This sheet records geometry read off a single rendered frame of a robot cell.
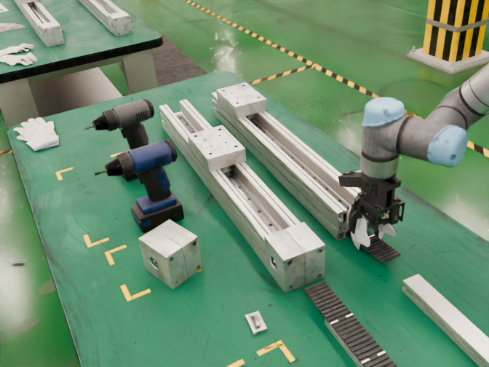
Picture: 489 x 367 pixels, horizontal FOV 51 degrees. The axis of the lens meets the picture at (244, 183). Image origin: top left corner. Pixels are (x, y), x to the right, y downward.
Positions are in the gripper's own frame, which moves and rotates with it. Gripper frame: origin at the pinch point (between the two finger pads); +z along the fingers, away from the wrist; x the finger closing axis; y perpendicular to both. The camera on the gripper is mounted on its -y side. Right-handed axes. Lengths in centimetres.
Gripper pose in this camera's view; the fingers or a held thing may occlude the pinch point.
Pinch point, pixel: (367, 239)
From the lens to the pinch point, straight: 124.1
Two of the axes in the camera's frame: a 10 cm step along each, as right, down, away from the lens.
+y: 4.2, 4.8, -7.7
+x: 9.1, -2.9, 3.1
